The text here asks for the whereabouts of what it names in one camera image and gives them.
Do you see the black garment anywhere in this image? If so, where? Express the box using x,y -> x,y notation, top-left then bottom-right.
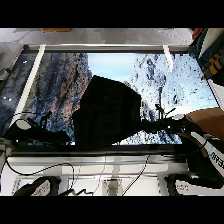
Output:
72,75 -> 143,148

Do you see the heap of clothes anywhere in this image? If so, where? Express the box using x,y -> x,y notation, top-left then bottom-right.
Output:
187,27 -> 224,88

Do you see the brown garment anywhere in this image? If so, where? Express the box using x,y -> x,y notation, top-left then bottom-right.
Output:
184,107 -> 224,141

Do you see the silver frame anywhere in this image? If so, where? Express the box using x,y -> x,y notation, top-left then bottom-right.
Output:
0,137 -> 202,197

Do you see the black cable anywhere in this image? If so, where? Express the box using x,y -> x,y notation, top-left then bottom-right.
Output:
121,153 -> 152,197
4,156 -> 76,196

